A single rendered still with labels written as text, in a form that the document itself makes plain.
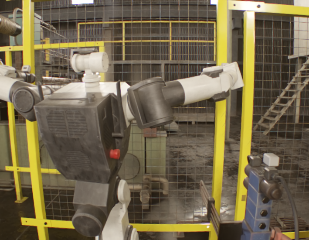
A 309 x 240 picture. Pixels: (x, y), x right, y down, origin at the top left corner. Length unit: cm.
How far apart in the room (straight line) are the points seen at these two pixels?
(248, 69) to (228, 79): 51
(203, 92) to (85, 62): 41
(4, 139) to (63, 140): 311
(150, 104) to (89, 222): 44
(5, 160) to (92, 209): 311
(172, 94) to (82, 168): 37
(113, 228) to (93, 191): 33
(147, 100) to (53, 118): 28
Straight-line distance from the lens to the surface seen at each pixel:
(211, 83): 87
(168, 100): 78
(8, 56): 316
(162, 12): 1187
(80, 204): 92
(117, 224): 116
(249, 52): 147
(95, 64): 82
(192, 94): 82
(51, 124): 74
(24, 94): 89
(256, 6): 154
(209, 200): 95
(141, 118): 78
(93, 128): 68
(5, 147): 386
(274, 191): 65
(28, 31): 160
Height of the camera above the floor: 137
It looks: 8 degrees down
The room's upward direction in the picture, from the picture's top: straight up
